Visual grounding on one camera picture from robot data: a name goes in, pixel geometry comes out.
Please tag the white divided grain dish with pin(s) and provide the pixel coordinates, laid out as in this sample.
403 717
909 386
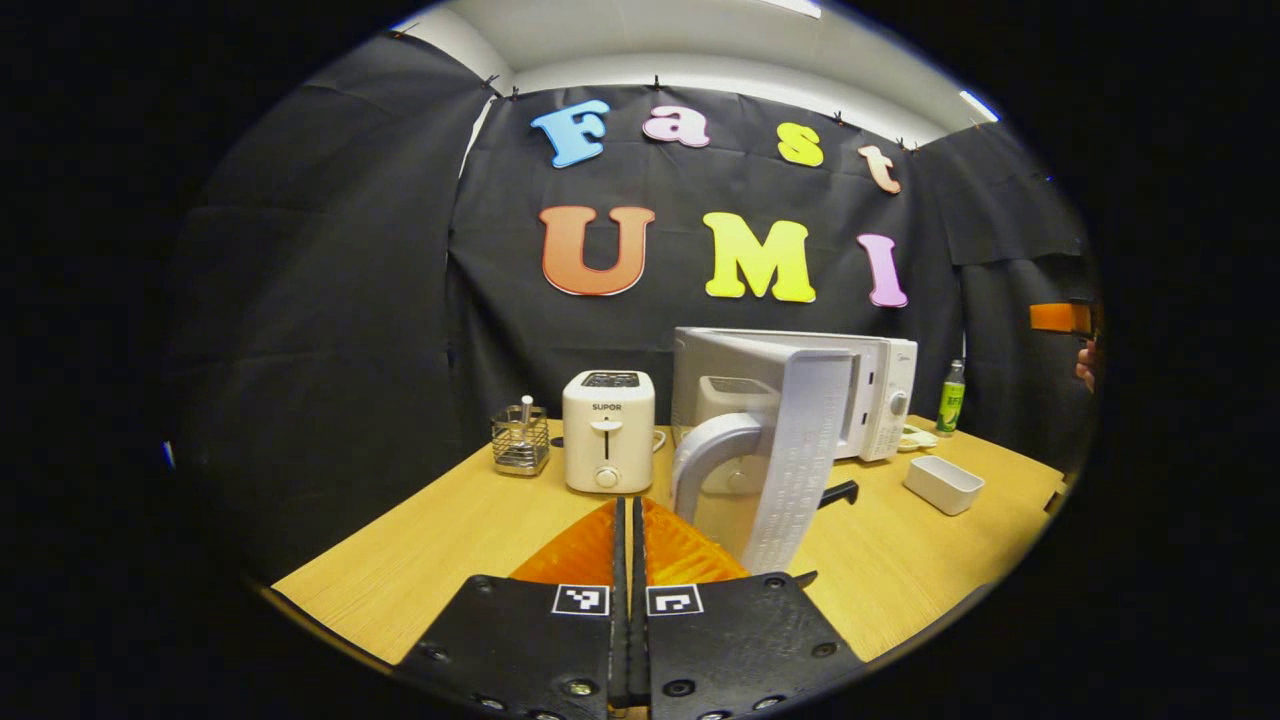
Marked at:
915 438

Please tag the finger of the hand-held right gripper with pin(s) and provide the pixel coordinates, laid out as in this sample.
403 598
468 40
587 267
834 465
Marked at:
1055 317

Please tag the white rectangular dish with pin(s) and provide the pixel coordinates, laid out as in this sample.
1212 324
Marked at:
940 485

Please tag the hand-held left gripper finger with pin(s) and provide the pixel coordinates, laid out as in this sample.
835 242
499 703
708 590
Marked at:
620 650
640 650

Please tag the ceiling light panel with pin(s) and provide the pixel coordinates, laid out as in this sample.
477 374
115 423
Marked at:
795 7
980 105

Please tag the white microwave oven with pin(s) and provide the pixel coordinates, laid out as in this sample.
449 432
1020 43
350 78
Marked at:
800 450

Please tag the green drink bottle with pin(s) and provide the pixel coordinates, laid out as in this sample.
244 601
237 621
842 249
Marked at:
950 410

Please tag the white toaster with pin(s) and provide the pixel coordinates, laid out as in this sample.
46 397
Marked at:
608 430

